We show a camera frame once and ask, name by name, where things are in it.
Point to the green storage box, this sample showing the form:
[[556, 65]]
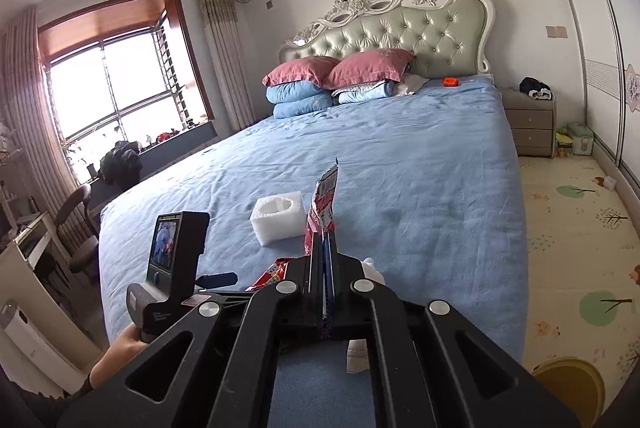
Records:
[[582, 141]]

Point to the white desk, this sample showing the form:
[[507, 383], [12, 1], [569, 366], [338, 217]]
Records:
[[40, 233]]

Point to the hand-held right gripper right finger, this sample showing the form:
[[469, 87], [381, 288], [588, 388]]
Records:
[[347, 303]]

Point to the window with wooden frame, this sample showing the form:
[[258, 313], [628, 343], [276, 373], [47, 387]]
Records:
[[130, 83]]

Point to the pink striped curtain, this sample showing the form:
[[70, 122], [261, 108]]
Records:
[[30, 83]]

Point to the white foam block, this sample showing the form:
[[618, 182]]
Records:
[[280, 228]]

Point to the person's left hand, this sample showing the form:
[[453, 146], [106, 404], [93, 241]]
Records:
[[117, 353]]

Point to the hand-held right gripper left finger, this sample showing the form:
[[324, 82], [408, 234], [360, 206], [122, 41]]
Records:
[[300, 303]]

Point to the grey nightstand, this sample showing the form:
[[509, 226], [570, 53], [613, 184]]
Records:
[[530, 128]]

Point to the small white floor item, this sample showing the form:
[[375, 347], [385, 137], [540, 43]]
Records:
[[609, 182]]

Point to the cream printed play mat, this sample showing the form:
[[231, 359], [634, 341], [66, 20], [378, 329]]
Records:
[[565, 258]]

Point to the red snack bag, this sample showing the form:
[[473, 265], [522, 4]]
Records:
[[325, 208]]

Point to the small orange object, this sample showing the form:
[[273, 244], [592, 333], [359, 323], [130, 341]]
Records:
[[450, 82]]

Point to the beige wall switch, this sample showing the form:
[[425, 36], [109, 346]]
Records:
[[555, 31]]

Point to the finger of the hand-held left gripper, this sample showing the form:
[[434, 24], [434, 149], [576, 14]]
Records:
[[220, 280]]

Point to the dark jacket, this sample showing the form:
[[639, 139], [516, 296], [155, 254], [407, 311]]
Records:
[[120, 163]]

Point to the beige striped curtain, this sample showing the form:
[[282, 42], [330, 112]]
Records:
[[222, 58]]

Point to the folded patterned blue quilt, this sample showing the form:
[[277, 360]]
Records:
[[362, 96]]

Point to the dark round-back chair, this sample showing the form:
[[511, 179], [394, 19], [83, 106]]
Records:
[[82, 253]]

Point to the pink pillow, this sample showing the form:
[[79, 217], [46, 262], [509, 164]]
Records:
[[370, 66], [300, 71]]

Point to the bed with blue sheet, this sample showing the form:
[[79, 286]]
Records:
[[400, 158]]

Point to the white floor appliance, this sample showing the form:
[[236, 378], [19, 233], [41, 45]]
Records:
[[30, 338]]

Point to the dark clothes pile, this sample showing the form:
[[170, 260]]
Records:
[[535, 88]]

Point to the white sliding door wardrobe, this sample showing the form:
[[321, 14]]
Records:
[[600, 58]]

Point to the yellow round bin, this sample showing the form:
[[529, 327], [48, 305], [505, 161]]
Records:
[[570, 393]]

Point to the yellow toys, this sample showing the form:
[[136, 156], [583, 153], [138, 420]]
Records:
[[562, 143]]

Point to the row of windowsill ornaments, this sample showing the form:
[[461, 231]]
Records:
[[175, 136]]

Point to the green tufted ornate headboard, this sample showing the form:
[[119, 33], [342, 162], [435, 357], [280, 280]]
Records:
[[425, 38]]

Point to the white cloth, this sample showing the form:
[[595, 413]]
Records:
[[412, 83]]

